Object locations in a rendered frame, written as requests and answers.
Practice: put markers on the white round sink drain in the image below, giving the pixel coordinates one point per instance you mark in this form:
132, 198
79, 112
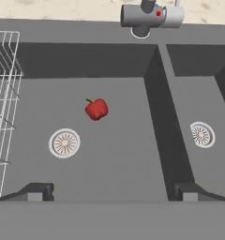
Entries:
64, 143
202, 134

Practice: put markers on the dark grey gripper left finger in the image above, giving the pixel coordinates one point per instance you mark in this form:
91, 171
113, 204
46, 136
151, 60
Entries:
36, 190

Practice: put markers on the grey double-basin sink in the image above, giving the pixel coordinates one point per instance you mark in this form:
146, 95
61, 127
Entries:
117, 93

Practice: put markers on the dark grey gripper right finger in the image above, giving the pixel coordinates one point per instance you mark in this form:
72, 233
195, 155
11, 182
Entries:
189, 190

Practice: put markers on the red bell pepper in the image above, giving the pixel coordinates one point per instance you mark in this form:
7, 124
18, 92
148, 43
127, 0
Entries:
97, 109

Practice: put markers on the grey sink faucet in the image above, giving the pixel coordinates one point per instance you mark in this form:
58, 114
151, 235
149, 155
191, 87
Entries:
148, 15

